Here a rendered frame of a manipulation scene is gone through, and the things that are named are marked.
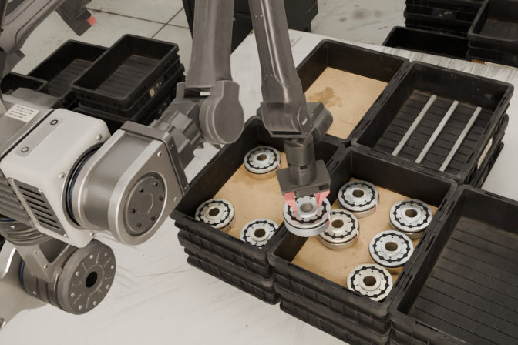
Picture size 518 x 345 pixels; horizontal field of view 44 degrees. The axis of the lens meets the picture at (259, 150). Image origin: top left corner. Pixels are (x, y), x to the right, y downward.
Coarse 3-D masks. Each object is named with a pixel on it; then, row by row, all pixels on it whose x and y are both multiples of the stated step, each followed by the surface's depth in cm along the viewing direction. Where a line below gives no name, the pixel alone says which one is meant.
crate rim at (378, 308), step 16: (336, 160) 161; (384, 160) 158; (432, 176) 152; (448, 192) 148; (432, 224) 142; (272, 256) 142; (416, 256) 137; (288, 272) 141; (304, 272) 138; (336, 288) 134; (368, 304) 130; (384, 304) 130
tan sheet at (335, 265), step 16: (384, 192) 164; (336, 208) 163; (384, 208) 160; (432, 208) 158; (368, 224) 157; (384, 224) 157; (368, 240) 154; (416, 240) 152; (304, 256) 153; (320, 256) 153; (336, 256) 152; (352, 256) 151; (368, 256) 150; (320, 272) 149; (336, 272) 149
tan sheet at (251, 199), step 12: (240, 168) 178; (228, 180) 175; (240, 180) 175; (252, 180) 174; (264, 180) 173; (276, 180) 173; (228, 192) 172; (240, 192) 172; (252, 192) 171; (264, 192) 170; (276, 192) 170; (240, 204) 168; (252, 204) 168; (264, 204) 167; (276, 204) 167; (240, 216) 165; (252, 216) 165; (264, 216) 164; (276, 216) 164; (240, 228) 162
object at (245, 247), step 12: (252, 120) 177; (228, 144) 171; (336, 144) 165; (216, 156) 168; (336, 156) 162; (204, 168) 166; (192, 180) 163; (180, 216) 155; (192, 228) 155; (204, 228) 151; (228, 240) 148; (240, 240) 147; (252, 252) 145; (264, 252) 143
